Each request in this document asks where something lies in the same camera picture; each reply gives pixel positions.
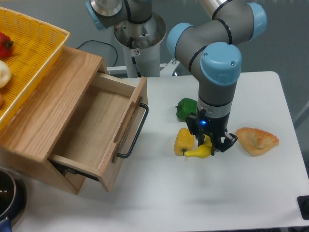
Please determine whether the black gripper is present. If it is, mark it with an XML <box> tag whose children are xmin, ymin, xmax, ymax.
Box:
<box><xmin>185</xmin><ymin>109</ymin><xmax>238</xmax><ymax>156</ymax></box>

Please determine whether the yellow banana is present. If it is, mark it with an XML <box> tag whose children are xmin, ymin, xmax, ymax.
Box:
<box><xmin>184</xmin><ymin>137</ymin><xmax>212</xmax><ymax>159</ymax></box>

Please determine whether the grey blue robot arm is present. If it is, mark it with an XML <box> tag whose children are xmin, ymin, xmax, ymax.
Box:
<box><xmin>86</xmin><ymin>0</ymin><xmax>267</xmax><ymax>155</ymax></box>

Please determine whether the open wooden top drawer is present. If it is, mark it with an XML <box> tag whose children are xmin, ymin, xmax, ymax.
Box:
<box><xmin>48</xmin><ymin>73</ymin><xmax>148</xmax><ymax>191</ymax></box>

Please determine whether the wooden drawer cabinet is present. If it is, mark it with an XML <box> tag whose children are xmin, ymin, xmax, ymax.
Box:
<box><xmin>0</xmin><ymin>47</ymin><xmax>106</xmax><ymax>194</ymax></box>

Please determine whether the yellow bell pepper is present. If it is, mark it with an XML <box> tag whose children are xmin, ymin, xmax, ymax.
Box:
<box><xmin>174</xmin><ymin>128</ymin><xmax>195</xmax><ymax>156</ymax></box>

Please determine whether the green bell pepper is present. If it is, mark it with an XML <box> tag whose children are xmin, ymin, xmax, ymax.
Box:
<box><xmin>175</xmin><ymin>98</ymin><xmax>197</xmax><ymax>121</ymax></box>

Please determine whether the brown pastry bread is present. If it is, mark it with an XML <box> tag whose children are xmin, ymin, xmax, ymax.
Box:
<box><xmin>236</xmin><ymin>127</ymin><xmax>280</xmax><ymax>157</ymax></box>

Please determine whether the black table corner device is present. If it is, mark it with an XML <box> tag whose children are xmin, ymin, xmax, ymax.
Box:
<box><xmin>297</xmin><ymin>195</ymin><xmax>309</xmax><ymax>220</ymax></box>

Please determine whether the yellow plastic basket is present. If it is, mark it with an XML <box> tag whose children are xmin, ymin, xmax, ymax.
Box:
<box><xmin>0</xmin><ymin>7</ymin><xmax>70</xmax><ymax>128</ymax></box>

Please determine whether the dark metal pot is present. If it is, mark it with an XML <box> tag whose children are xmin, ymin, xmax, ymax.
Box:
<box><xmin>0</xmin><ymin>169</ymin><xmax>27</xmax><ymax>232</ymax></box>

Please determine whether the white onion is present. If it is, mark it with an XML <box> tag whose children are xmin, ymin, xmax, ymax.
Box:
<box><xmin>0</xmin><ymin>61</ymin><xmax>12</xmax><ymax>88</ymax></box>

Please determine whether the red bell pepper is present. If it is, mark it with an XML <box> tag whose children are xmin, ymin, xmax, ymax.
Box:
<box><xmin>0</xmin><ymin>32</ymin><xmax>14</xmax><ymax>58</ymax></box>

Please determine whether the black metal drawer handle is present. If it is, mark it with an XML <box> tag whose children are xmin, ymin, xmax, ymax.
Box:
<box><xmin>117</xmin><ymin>103</ymin><xmax>149</xmax><ymax>159</ymax></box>

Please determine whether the black cable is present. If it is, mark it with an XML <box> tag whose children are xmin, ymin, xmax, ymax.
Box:
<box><xmin>76</xmin><ymin>40</ymin><xmax>118</xmax><ymax>68</ymax></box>

